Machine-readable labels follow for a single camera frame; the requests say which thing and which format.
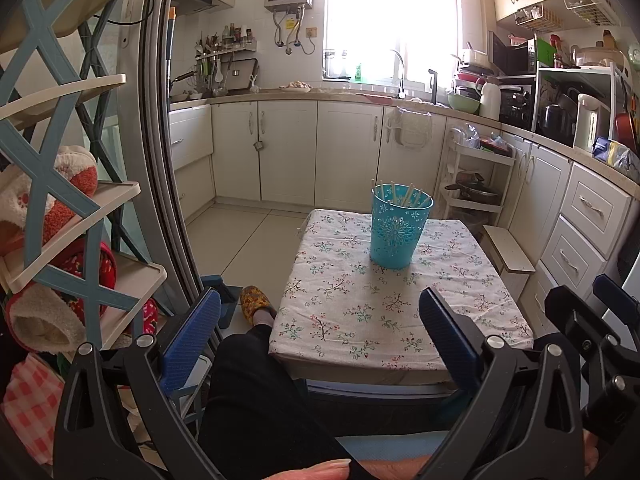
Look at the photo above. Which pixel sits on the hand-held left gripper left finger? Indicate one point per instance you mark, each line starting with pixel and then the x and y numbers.
pixel 192 340

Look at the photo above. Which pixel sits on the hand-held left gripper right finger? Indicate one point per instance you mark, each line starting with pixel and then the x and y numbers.
pixel 450 340

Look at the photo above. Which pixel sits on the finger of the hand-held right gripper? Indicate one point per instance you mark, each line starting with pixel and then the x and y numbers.
pixel 575 310
pixel 620 302

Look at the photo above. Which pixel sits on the teal plastic utensil cup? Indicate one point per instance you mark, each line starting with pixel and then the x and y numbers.
pixel 400 240

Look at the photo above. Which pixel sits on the bunch of wooden chopsticks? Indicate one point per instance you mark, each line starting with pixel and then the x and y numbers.
pixel 395 192

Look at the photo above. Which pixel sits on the person's left hand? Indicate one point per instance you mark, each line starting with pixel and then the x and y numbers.
pixel 315 471

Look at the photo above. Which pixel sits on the red floral slipper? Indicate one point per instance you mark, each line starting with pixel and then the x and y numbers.
pixel 80 265
pixel 150 315

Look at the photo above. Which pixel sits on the dark blue plastic box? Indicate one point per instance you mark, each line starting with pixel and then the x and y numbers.
pixel 230 300

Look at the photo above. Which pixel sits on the yellow floral slipper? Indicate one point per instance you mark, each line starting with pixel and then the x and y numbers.
pixel 252 300

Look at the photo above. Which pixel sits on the floral tablecloth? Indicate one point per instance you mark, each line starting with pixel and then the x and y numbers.
pixel 375 310

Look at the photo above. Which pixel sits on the person's black trouser leg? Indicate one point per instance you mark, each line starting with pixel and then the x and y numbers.
pixel 250 400

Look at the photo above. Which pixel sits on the low table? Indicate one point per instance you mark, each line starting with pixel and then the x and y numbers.
pixel 375 390

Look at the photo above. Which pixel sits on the white drawer base cabinet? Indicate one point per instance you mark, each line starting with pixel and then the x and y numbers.
pixel 580 220

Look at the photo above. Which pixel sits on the snack packets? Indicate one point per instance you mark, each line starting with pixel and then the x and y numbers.
pixel 617 155

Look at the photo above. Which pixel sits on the beige plush slipper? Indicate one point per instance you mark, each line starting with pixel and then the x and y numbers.
pixel 45 320

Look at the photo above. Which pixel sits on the dark pan with lid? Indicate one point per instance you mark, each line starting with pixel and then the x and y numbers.
pixel 475 192

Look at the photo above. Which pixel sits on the red pan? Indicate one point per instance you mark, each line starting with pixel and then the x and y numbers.
pixel 626 132

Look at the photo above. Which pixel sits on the pink checked cloth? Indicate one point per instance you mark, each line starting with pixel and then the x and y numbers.
pixel 30 405

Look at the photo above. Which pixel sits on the white corner shelf rack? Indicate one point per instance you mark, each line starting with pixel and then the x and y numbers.
pixel 452 160

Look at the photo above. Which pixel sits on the white electric kettle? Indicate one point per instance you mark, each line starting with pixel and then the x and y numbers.
pixel 587 125

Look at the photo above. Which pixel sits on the black electric pot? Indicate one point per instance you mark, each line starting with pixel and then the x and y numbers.
pixel 555 120

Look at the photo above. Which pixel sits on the red and white plush slipper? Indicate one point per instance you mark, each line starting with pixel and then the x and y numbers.
pixel 75 180

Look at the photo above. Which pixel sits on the white stove cabinet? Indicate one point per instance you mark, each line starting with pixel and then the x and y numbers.
pixel 190 135

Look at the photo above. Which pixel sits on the black toaster oven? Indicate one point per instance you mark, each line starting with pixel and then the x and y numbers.
pixel 517 107

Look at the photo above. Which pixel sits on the white door base cabinets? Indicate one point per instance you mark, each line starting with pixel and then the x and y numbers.
pixel 290 150

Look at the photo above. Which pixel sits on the white hanging door rack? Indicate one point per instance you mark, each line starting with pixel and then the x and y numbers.
pixel 407 130

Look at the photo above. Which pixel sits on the white plastic jug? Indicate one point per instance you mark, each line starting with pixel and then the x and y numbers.
pixel 491 102

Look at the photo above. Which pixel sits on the blue and cream shelf rack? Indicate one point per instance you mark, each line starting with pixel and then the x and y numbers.
pixel 45 160

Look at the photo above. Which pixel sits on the white countertop rack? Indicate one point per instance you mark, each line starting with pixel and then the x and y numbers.
pixel 580 71

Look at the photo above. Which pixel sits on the green bowl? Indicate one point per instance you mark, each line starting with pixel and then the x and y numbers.
pixel 462 102

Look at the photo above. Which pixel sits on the stack of bowls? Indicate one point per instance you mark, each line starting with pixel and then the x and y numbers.
pixel 472 85

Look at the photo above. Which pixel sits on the black frying pan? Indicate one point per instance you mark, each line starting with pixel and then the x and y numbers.
pixel 182 87

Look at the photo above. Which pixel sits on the black faucet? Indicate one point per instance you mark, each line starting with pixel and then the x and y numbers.
pixel 433 85

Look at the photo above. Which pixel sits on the green cutting board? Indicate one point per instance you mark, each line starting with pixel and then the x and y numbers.
pixel 545 52

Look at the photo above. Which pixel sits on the black microwave oven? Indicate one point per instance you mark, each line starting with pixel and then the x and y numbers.
pixel 515 55

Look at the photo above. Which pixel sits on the chrome faucet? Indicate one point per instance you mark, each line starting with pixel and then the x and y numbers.
pixel 401 75

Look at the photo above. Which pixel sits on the metal baking tray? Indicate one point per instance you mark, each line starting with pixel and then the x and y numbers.
pixel 244 75

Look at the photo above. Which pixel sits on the beige kitchen countertop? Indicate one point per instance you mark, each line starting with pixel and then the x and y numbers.
pixel 340 92

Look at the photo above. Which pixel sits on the white plate with food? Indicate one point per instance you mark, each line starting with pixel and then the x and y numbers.
pixel 295 86

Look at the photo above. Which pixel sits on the green bottle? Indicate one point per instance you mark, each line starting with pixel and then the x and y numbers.
pixel 358 72

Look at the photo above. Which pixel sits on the kitchen window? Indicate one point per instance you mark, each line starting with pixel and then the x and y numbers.
pixel 390 15

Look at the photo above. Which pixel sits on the grey sliding door frame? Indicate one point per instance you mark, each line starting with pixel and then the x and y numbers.
pixel 160 160

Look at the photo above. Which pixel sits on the wall utensil rack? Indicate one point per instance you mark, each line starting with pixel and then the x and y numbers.
pixel 220 50

